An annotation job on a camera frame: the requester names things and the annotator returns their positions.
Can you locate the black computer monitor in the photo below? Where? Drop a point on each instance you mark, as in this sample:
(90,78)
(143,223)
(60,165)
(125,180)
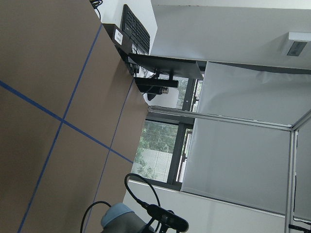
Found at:
(183,68)

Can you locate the black box with white label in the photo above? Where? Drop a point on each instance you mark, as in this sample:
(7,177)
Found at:
(121,41)

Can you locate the black keyboard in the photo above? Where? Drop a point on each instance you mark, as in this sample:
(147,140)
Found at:
(134,29)

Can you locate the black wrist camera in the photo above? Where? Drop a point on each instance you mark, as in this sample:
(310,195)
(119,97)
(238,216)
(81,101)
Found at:
(167,219)

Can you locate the aluminium frame post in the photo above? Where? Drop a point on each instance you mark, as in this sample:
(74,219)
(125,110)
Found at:
(293,133)

